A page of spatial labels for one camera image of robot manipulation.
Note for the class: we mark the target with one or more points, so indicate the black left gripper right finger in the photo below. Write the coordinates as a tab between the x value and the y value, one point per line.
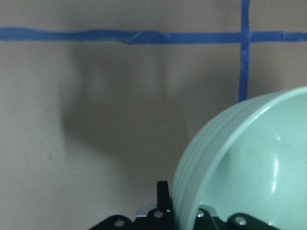
205	221

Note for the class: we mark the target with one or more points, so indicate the green ceramic bowl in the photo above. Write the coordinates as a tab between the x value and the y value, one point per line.
252	159

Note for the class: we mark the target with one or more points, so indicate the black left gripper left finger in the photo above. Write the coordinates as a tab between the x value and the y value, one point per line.
161	217

